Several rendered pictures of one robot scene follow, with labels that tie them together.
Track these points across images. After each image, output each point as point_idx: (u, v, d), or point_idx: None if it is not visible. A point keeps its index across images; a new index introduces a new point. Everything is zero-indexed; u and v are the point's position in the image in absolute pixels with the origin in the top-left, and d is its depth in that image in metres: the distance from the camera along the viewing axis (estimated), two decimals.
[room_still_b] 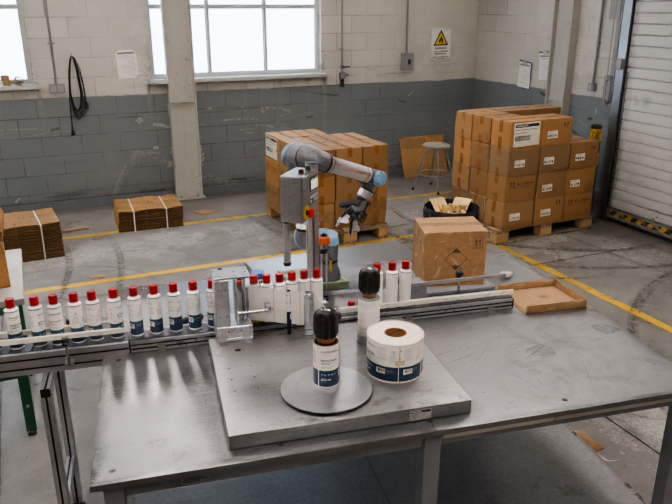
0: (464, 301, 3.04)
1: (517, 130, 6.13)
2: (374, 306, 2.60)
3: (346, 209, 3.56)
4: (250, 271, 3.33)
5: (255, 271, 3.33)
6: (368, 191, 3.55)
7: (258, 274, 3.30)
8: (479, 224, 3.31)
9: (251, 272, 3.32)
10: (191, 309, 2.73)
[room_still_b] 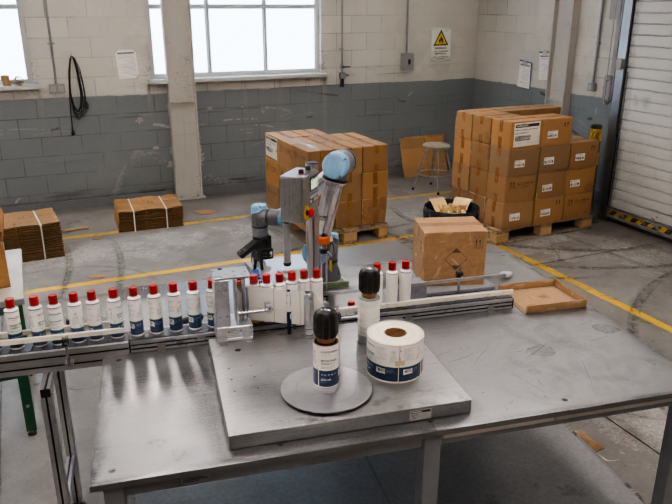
0: (464, 301, 3.04)
1: (517, 130, 6.13)
2: (374, 306, 2.60)
3: (261, 259, 3.26)
4: (250, 271, 3.33)
5: (255, 271, 3.33)
6: (267, 227, 3.26)
7: (258, 274, 3.30)
8: (479, 224, 3.31)
9: (251, 272, 3.32)
10: (191, 309, 2.73)
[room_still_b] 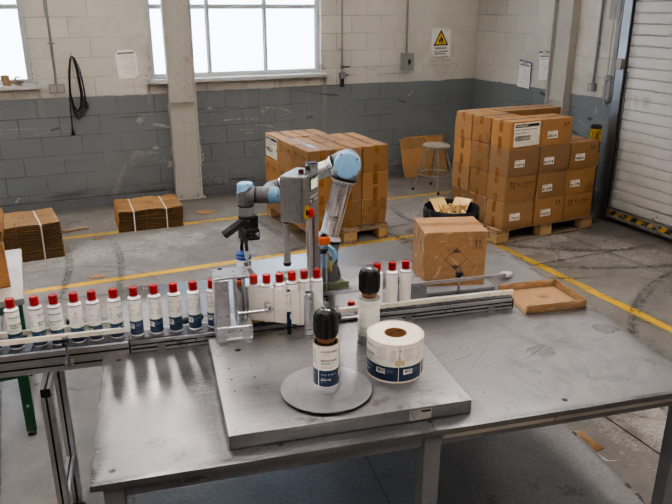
0: (464, 301, 3.04)
1: (517, 130, 6.13)
2: (374, 306, 2.60)
3: (245, 239, 3.16)
4: (236, 252, 3.23)
5: (241, 252, 3.23)
6: (253, 207, 3.15)
7: (243, 255, 3.19)
8: (479, 224, 3.31)
9: (237, 253, 3.22)
10: (191, 309, 2.73)
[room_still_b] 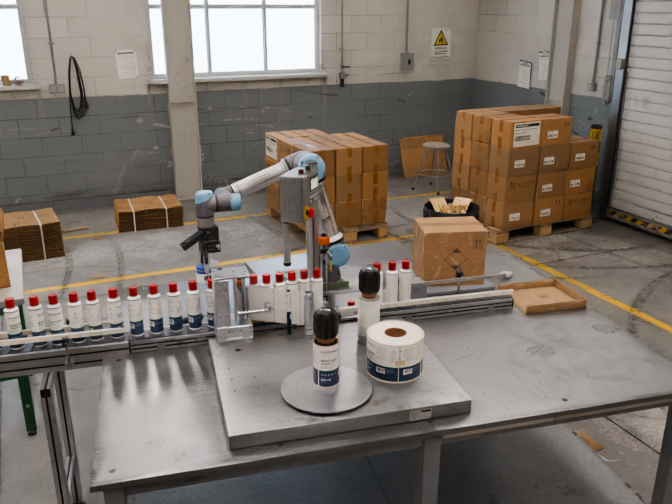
0: (464, 301, 3.04)
1: (517, 130, 6.13)
2: (374, 306, 2.60)
3: (205, 252, 2.98)
4: (196, 265, 3.05)
5: (201, 265, 3.05)
6: (213, 217, 2.97)
7: (203, 268, 3.01)
8: (479, 224, 3.31)
9: (197, 266, 3.04)
10: (191, 309, 2.73)
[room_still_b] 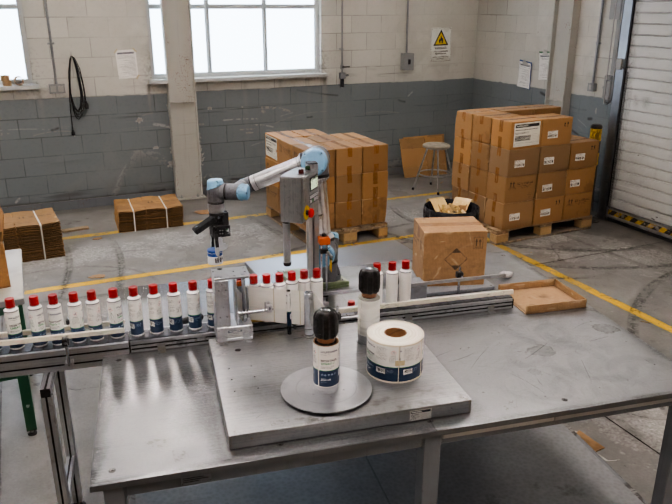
0: (464, 301, 3.04)
1: (517, 130, 6.13)
2: (374, 306, 2.60)
3: (216, 236, 3.19)
4: (207, 248, 3.26)
5: (212, 248, 3.26)
6: (223, 203, 3.18)
7: (214, 251, 3.22)
8: (479, 224, 3.31)
9: (208, 249, 3.25)
10: (191, 309, 2.73)
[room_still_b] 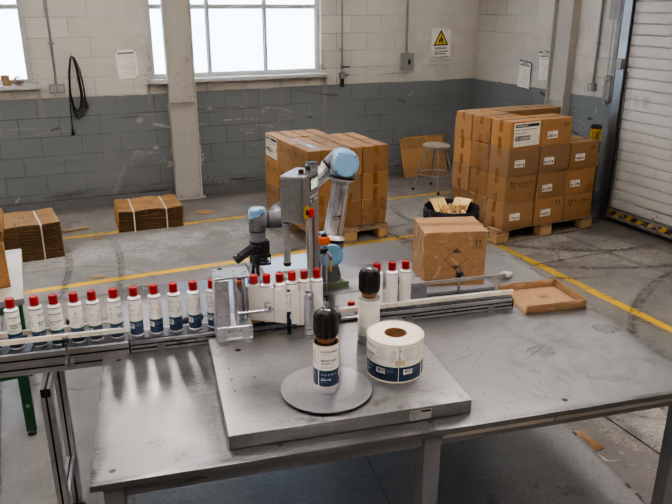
0: (464, 301, 3.04)
1: (517, 130, 6.13)
2: (374, 306, 2.60)
3: (257, 265, 3.13)
4: (247, 277, 3.20)
5: None
6: (264, 232, 3.12)
7: None
8: (479, 224, 3.31)
9: (248, 278, 3.19)
10: (191, 309, 2.73)
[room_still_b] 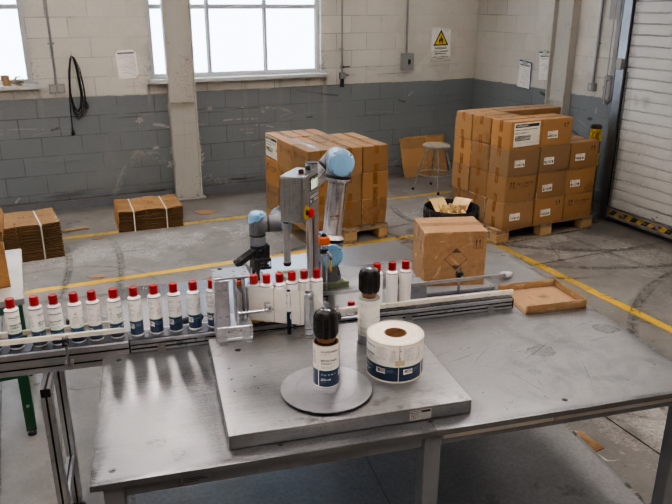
0: (464, 301, 3.04)
1: (517, 130, 6.13)
2: (374, 306, 2.60)
3: (257, 269, 3.14)
4: (248, 281, 3.21)
5: None
6: (265, 236, 3.13)
7: None
8: (479, 224, 3.31)
9: (248, 282, 3.20)
10: (191, 309, 2.73)
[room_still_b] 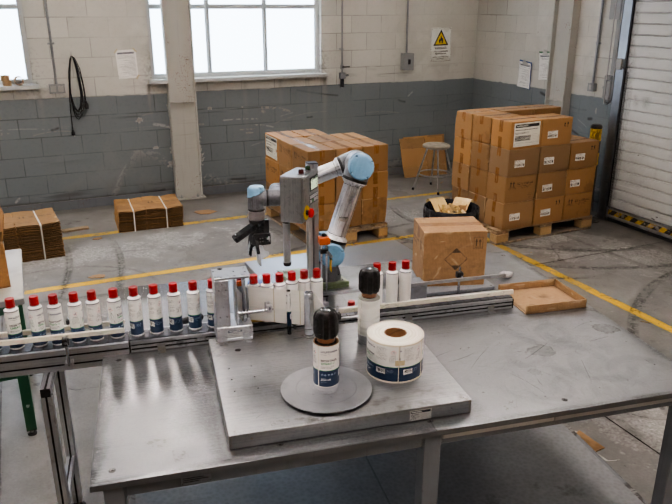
0: (464, 301, 3.04)
1: (517, 130, 6.13)
2: (374, 306, 2.60)
3: (256, 242, 3.09)
4: (248, 281, 3.21)
5: None
6: (264, 211, 3.09)
7: None
8: (479, 224, 3.31)
9: (248, 282, 3.20)
10: (191, 309, 2.73)
